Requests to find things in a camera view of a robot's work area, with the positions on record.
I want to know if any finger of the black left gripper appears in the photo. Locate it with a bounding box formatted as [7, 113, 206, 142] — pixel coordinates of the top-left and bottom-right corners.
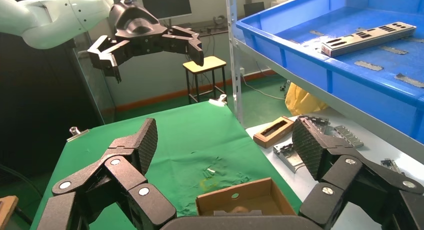
[162, 25, 205, 67]
[87, 35, 131, 84]

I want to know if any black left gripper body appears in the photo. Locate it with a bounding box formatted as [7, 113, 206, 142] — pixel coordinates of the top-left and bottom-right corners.
[108, 3, 168, 57]

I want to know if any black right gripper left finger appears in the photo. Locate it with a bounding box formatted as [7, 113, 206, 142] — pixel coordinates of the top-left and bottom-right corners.
[36, 118, 178, 230]

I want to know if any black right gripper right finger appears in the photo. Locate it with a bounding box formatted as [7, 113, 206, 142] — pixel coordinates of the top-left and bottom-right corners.
[292, 117, 424, 230]

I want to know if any blue plastic tray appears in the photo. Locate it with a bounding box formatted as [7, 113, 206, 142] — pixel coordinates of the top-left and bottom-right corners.
[235, 0, 424, 144]

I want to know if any open brown cardboard box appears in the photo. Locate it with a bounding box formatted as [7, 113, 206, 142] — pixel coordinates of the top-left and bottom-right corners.
[195, 177, 297, 217]

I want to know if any bent metal sheet part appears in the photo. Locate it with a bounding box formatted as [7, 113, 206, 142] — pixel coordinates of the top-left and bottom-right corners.
[298, 114, 331, 134]

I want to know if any yellow top metal stool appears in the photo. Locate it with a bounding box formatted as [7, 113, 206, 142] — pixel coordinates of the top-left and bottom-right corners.
[182, 56, 228, 105]

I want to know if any cluttered background desk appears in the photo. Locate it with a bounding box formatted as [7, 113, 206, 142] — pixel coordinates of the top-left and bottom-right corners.
[158, 16, 229, 38]

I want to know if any large black monitor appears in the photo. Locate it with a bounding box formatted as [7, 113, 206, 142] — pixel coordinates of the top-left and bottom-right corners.
[140, 0, 193, 21]

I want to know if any green table cloth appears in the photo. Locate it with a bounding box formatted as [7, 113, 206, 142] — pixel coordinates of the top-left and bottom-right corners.
[29, 100, 303, 230]

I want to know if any yellow plastic bag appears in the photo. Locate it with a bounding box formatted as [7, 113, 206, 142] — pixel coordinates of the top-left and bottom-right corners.
[284, 82, 329, 116]

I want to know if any grey metal shelf rack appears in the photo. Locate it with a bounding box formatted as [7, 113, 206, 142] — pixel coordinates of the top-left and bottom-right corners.
[225, 0, 424, 164]

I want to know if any silver binder clip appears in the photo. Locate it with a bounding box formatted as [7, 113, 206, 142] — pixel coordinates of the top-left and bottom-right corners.
[207, 93, 228, 107]
[66, 126, 90, 143]

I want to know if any small black monitor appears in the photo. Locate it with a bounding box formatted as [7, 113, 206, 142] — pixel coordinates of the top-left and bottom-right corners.
[243, 2, 266, 19]

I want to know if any stack of metal io plates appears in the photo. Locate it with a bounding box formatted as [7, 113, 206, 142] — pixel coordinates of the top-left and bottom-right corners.
[320, 22, 418, 58]

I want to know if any wooden block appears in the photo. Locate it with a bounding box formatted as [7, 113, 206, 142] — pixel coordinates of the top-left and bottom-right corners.
[0, 195, 19, 230]

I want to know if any square metal bracket tray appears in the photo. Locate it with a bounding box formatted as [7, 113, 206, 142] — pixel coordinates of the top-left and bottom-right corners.
[273, 142, 306, 174]

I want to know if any slotted metal rail plate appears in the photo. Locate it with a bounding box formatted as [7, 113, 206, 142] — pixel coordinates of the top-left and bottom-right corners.
[333, 125, 365, 148]

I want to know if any brown rectangular cardboard frame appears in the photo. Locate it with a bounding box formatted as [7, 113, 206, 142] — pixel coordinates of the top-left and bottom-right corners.
[253, 116, 295, 149]

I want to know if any white floor cable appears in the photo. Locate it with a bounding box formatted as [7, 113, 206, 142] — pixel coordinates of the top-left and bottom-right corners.
[241, 61, 287, 100]

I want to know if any folded metal bracket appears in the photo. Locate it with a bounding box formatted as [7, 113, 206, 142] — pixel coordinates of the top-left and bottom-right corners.
[380, 158, 403, 174]

